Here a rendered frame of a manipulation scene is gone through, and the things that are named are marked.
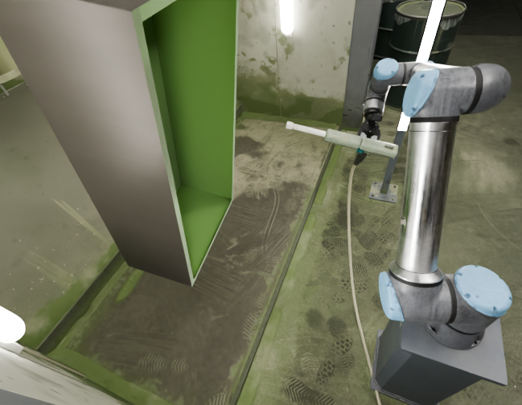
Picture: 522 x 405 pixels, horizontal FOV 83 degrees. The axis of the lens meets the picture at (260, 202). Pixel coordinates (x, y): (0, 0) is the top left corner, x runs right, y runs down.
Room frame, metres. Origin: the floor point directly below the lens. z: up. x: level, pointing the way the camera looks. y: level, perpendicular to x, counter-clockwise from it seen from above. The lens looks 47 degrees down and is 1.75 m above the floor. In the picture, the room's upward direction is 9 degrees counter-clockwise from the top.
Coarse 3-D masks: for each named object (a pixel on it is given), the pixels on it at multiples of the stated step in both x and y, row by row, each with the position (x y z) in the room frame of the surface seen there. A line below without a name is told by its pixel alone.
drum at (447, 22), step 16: (416, 0) 3.16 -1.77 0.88; (448, 0) 3.02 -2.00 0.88; (400, 16) 2.86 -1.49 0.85; (416, 16) 2.71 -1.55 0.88; (448, 16) 2.60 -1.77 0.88; (400, 32) 2.82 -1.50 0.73; (416, 32) 2.69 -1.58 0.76; (448, 32) 2.62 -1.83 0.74; (400, 48) 2.78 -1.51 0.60; (416, 48) 2.67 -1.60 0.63; (448, 48) 2.64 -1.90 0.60; (400, 96) 2.69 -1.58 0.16
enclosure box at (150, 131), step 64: (0, 0) 0.74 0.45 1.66; (64, 0) 0.68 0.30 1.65; (128, 0) 0.68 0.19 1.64; (192, 0) 1.26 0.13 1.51; (64, 64) 0.71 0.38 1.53; (128, 64) 0.65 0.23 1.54; (192, 64) 1.29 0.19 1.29; (64, 128) 0.77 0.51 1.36; (128, 128) 0.68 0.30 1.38; (192, 128) 1.33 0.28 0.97; (128, 192) 0.74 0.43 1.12; (192, 192) 1.34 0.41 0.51; (128, 256) 0.84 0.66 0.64; (192, 256) 0.89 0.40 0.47
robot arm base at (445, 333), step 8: (432, 328) 0.32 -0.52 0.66; (440, 328) 0.30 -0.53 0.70; (448, 328) 0.29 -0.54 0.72; (440, 336) 0.29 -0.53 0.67; (448, 336) 0.28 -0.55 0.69; (456, 336) 0.27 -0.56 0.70; (464, 336) 0.26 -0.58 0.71; (472, 336) 0.26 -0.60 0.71; (480, 336) 0.26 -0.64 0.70; (448, 344) 0.26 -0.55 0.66; (456, 344) 0.25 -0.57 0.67; (464, 344) 0.25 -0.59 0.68; (472, 344) 0.25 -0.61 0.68
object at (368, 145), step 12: (312, 132) 1.07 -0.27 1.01; (324, 132) 1.06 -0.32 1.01; (336, 132) 1.04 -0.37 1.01; (336, 144) 1.03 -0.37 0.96; (348, 144) 1.00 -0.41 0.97; (360, 144) 0.99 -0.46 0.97; (372, 144) 0.97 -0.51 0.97; (384, 144) 0.97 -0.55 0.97; (360, 156) 1.02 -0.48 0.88; (384, 156) 0.95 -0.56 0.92
